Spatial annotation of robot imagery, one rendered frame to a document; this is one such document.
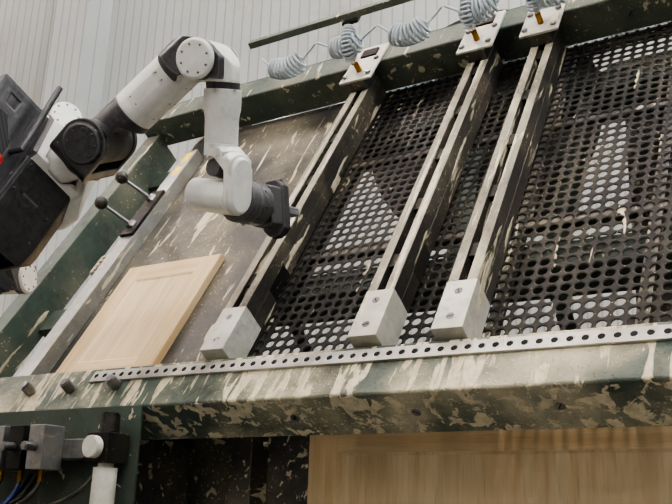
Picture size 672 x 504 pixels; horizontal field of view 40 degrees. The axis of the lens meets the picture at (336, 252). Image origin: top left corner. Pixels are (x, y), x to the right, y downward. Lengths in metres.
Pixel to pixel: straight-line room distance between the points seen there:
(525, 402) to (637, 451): 0.25
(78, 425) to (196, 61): 0.82
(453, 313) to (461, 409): 0.18
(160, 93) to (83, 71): 4.70
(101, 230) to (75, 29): 3.90
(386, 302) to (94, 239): 1.31
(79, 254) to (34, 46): 4.58
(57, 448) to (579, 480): 1.03
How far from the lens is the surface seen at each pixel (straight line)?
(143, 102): 1.82
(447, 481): 1.80
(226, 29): 6.17
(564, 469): 1.71
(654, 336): 1.48
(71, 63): 6.54
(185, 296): 2.23
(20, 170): 1.89
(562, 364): 1.49
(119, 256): 2.56
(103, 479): 1.90
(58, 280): 2.73
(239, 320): 1.93
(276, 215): 1.89
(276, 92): 2.83
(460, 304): 1.65
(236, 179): 1.74
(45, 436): 1.97
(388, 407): 1.62
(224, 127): 1.76
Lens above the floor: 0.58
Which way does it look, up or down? 17 degrees up
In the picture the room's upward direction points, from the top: 2 degrees clockwise
